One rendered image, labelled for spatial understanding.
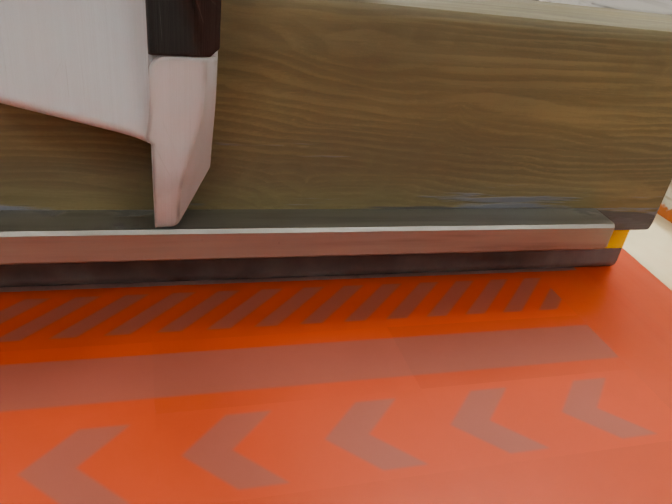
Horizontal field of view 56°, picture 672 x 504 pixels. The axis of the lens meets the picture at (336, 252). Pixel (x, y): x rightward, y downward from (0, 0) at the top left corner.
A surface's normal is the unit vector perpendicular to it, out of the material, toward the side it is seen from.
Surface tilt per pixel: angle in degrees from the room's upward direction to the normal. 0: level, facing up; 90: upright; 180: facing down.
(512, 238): 91
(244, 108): 91
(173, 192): 114
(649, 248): 0
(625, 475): 0
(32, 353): 0
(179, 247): 91
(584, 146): 91
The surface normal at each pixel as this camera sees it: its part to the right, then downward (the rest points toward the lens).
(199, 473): 0.13, -0.86
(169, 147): 0.24, 0.69
